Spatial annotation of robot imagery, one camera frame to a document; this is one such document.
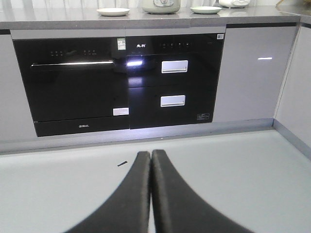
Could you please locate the grey cabinet door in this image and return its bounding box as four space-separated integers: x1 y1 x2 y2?
213 26 296 122

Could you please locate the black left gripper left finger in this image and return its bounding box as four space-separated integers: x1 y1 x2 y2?
67 151 151 233

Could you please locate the black drawer sterilizer cabinet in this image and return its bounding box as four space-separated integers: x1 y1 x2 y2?
126 33 224 129

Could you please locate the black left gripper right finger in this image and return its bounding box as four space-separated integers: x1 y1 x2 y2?
151 150 249 233

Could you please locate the black built-in dishwasher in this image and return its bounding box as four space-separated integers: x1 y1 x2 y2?
14 37 129 137

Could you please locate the green electric cooking pot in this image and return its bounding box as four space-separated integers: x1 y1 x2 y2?
141 0 180 14

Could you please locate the white round plate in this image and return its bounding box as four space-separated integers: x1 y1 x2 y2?
97 8 130 17

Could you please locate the green round plate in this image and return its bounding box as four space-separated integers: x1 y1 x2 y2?
190 6 222 15

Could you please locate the white curtain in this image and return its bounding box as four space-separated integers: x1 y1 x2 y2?
0 0 141 9

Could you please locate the white rice cooker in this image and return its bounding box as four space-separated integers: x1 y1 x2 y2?
218 0 251 8

